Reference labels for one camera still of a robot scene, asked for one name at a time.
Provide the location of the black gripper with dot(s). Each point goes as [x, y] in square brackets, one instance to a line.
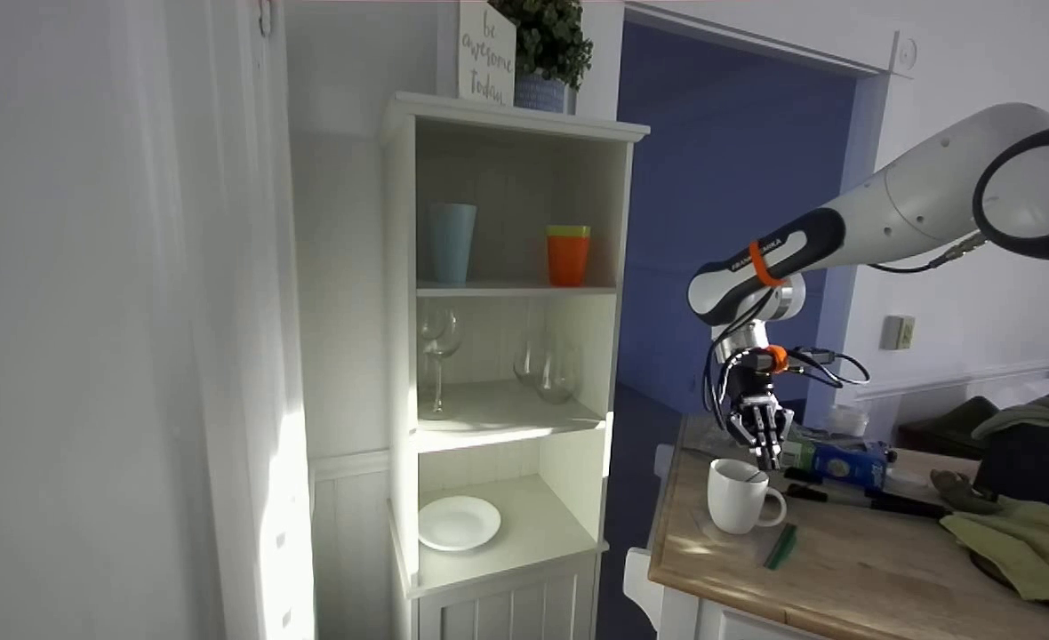
[755, 381]

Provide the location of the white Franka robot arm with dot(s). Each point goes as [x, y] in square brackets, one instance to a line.
[924, 199]

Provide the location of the orange plastic cup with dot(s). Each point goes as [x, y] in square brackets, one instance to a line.
[566, 256]

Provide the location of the blue plastic cup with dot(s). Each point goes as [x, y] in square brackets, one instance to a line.
[454, 242]

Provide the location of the white ceramic mug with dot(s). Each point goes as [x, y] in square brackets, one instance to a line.
[736, 497]

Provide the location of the blue and green box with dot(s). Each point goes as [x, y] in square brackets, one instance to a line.
[846, 462]

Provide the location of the square glass coaster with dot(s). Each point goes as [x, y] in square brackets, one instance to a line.
[780, 544]

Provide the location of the black slotted spatula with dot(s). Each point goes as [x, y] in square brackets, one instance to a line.
[866, 498]

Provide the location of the dark olive cloth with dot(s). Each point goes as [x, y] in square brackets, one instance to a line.
[944, 429]

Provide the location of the short clear wine glass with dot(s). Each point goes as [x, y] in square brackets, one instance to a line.
[522, 365]
[554, 377]

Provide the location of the black bag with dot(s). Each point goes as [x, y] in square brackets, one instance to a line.
[1038, 462]

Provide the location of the light green cloth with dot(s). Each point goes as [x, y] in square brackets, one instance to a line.
[1044, 411]

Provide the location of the white round plate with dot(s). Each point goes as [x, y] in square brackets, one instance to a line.
[458, 524]

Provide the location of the tall clear wine glass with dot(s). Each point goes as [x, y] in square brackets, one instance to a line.
[437, 343]

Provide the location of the white shelf cabinet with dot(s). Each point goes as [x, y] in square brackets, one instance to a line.
[508, 129]

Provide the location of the potted green plant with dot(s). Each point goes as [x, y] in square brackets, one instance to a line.
[544, 41]

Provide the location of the white lettered sign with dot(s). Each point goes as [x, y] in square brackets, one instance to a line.
[485, 54]

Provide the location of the wall light switch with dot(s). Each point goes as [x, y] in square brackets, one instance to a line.
[898, 331]

